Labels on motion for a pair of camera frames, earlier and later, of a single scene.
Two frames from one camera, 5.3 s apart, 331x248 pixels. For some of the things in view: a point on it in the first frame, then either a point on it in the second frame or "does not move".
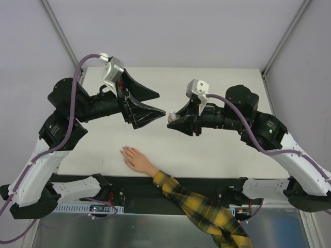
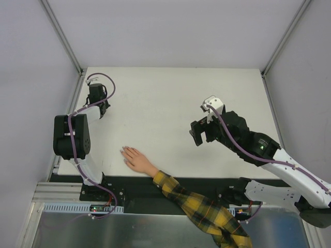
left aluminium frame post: [59, 31] does not move
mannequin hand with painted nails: [138, 160] does not move
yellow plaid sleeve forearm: [225, 231] does not move
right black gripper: [194, 118] -> [207, 130]
